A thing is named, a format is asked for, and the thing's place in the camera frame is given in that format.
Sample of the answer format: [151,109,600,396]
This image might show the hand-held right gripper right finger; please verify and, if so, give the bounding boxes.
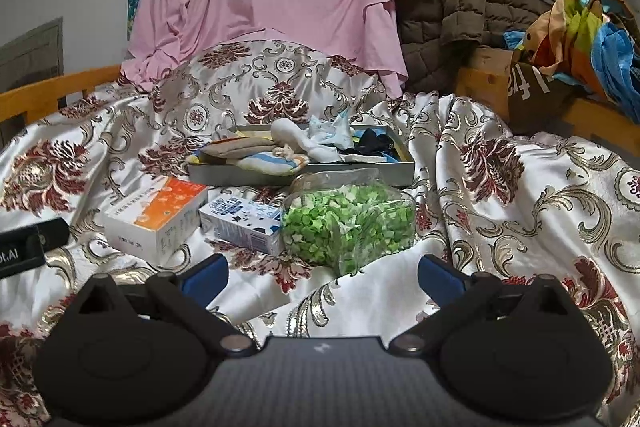
[390,254,576,353]

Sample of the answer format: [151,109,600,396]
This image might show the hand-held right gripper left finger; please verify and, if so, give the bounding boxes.
[72,253,258,354]

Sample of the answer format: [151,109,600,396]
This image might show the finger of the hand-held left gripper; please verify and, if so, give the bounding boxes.
[35,217,71,254]

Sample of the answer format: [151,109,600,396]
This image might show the grey tray box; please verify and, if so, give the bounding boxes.
[187,123,416,188]

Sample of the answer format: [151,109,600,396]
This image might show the dark navy sock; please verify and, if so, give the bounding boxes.
[342,128,401,158]

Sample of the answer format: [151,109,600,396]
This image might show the white sock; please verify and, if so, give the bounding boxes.
[270,118,321,158]

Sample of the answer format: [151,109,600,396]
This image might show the white quilted baby bib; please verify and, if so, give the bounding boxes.
[305,112,361,162]

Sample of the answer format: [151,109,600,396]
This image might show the small blue white carton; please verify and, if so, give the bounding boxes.
[199,197,286,257]

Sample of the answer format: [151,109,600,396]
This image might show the orange and white medicine box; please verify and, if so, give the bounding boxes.
[102,176,210,258]

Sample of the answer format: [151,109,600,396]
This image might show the floral satin bedspread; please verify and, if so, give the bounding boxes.
[0,39,640,427]

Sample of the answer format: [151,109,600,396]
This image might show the plastic bag of green pieces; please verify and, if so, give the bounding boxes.
[280,168,418,275]

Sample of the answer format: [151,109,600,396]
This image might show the blue striped fabric pouch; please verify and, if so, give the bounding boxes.
[235,151,311,178]

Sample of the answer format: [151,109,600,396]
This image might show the beige fabric pouch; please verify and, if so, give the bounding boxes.
[200,139,273,160]

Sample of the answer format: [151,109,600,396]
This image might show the dark brown printed box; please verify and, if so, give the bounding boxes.
[507,62,576,132]

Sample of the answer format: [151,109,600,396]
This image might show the tan cardboard box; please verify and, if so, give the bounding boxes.
[467,47,516,72]

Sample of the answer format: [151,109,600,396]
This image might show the colourful dotted cloth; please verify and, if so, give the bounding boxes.
[520,0,640,108]

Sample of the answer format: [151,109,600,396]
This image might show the blue crumpled cloth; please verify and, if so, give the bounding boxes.
[592,24,640,110]

